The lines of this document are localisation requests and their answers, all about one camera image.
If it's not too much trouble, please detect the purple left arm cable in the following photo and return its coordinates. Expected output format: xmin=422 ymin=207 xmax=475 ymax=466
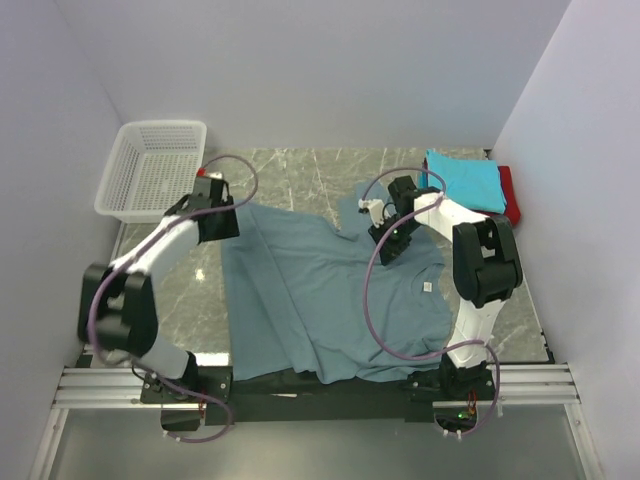
xmin=85 ymin=153 xmax=260 ymax=445

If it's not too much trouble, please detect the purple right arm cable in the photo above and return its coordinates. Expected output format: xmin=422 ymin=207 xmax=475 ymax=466
xmin=360 ymin=167 xmax=502 ymax=441

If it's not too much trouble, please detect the white perforated plastic basket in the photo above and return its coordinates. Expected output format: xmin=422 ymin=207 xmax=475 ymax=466
xmin=94 ymin=120 xmax=207 ymax=224

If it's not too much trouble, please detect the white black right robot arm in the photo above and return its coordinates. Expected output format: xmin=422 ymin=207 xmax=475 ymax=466
xmin=358 ymin=176 xmax=523 ymax=398

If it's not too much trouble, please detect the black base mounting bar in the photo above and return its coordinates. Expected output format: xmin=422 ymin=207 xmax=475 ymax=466
xmin=139 ymin=362 xmax=501 ymax=431

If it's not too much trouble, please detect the grey-blue t-shirt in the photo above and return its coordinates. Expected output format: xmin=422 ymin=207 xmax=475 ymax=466
xmin=222 ymin=183 xmax=454 ymax=384

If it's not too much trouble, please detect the light blue folded t-shirt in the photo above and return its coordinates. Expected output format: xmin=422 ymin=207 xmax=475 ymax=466
xmin=426 ymin=150 xmax=506 ymax=214

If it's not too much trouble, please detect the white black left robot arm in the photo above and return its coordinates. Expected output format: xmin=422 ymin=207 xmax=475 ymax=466
xmin=77 ymin=172 xmax=239 ymax=394

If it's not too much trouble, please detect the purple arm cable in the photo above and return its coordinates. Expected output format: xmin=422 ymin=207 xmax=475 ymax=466
xmin=85 ymin=153 xmax=260 ymax=445
xmin=360 ymin=167 xmax=502 ymax=441

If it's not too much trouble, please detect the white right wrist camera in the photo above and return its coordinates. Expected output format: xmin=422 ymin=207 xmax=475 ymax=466
xmin=358 ymin=199 xmax=386 ymax=227

